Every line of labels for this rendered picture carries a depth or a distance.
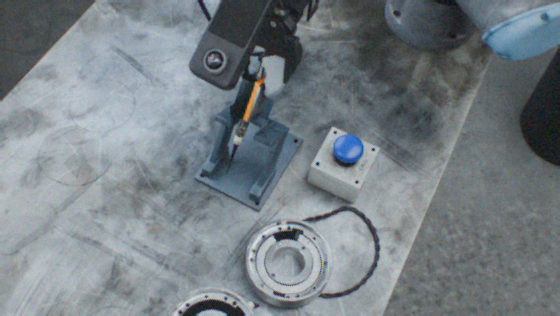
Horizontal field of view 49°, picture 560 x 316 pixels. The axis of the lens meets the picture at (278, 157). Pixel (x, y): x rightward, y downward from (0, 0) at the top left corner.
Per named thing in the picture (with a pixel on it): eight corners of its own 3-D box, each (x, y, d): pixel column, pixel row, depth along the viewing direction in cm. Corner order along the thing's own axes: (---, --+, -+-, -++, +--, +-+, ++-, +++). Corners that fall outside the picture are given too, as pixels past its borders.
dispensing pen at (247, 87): (209, 174, 75) (250, 48, 68) (223, 162, 79) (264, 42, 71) (224, 182, 75) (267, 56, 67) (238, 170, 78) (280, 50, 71)
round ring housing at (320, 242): (316, 322, 73) (321, 312, 70) (233, 296, 74) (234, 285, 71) (336, 244, 79) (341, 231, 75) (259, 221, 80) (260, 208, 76)
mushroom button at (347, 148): (351, 182, 81) (357, 163, 76) (323, 169, 81) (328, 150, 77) (362, 159, 83) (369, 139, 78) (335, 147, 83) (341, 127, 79)
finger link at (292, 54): (303, 80, 67) (303, 21, 60) (296, 89, 67) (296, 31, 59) (265, 66, 69) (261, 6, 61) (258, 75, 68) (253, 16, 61)
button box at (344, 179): (354, 204, 82) (360, 187, 78) (306, 182, 83) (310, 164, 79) (376, 159, 86) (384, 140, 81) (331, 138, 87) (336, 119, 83)
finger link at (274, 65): (308, 77, 74) (309, 21, 66) (286, 112, 71) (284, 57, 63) (286, 69, 75) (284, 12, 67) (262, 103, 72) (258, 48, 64)
